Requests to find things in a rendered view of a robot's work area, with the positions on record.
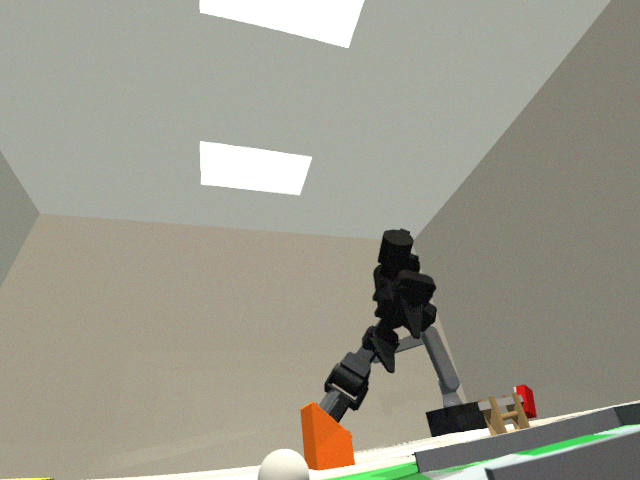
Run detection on green putting mat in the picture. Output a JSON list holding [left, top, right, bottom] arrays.
[[322, 461, 468, 480]]

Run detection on white ball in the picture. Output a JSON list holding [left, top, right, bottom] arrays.
[[257, 449, 310, 480]]

